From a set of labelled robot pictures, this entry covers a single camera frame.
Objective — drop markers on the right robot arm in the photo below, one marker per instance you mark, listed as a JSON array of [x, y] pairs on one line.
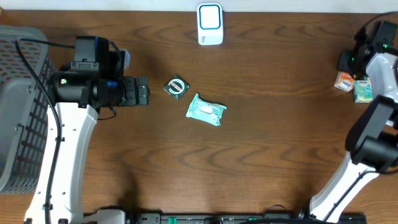
[[370, 151]]

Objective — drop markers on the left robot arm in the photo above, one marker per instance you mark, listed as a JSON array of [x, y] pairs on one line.
[[94, 79]]

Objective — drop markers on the small teal tissue pack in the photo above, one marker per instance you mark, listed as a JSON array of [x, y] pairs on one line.
[[362, 91]]

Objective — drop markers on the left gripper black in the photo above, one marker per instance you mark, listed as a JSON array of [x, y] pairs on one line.
[[132, 99]]

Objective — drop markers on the white barcode scanner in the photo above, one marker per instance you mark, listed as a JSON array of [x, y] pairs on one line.
[[210, 24]]

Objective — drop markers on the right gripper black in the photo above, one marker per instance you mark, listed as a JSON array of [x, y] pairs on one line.
[[342, 64]]

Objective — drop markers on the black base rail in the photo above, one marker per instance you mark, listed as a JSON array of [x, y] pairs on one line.
[[217, 218]]

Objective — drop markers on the red white tape roll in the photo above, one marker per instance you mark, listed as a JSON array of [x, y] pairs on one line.
[[177, 87]]

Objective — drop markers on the green Zappy wipes pack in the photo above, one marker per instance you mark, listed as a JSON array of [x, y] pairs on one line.
[[205, 111]]

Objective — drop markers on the small orange tissue pack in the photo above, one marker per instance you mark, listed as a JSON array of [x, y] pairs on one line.
[[344, 81]]

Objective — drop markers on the grey plastic mesh basket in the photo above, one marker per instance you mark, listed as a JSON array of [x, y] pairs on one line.
[[23, 108]]

